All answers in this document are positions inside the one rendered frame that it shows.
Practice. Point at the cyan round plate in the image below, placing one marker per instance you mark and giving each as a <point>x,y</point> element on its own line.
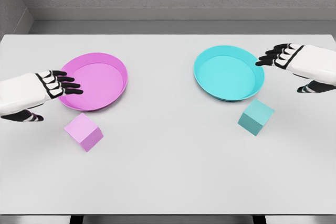
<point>227,73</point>

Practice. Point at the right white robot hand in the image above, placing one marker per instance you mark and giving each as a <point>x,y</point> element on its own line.
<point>312,60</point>

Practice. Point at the pink round plate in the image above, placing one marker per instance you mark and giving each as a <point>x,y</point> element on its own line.
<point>97,82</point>

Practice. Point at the pink cube block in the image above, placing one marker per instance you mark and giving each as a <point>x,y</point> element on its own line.
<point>83,131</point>

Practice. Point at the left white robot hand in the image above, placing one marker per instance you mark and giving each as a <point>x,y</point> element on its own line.
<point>23,90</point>

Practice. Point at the teal cube block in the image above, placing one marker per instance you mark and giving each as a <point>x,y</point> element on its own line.
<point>256,116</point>

